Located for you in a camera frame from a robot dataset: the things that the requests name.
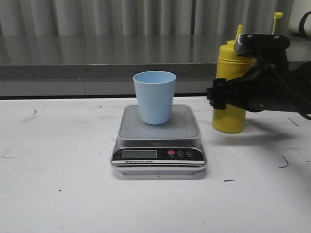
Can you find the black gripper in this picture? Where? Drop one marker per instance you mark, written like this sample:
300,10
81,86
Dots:
288,92

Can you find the yellow squeeze bottle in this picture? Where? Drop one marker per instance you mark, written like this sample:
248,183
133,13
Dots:
248,78

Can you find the light blue plastic cup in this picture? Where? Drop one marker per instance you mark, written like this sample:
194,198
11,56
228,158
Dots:
155,92

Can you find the silver digital kitchen scale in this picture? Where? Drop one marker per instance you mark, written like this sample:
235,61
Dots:
171,148

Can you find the grey stone counter ledge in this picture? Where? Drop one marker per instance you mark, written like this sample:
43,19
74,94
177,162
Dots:
79,66

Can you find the white pleated curtain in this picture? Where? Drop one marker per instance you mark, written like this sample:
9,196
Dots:
142,17

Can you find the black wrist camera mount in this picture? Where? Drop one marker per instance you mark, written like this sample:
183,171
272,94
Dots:
269,47

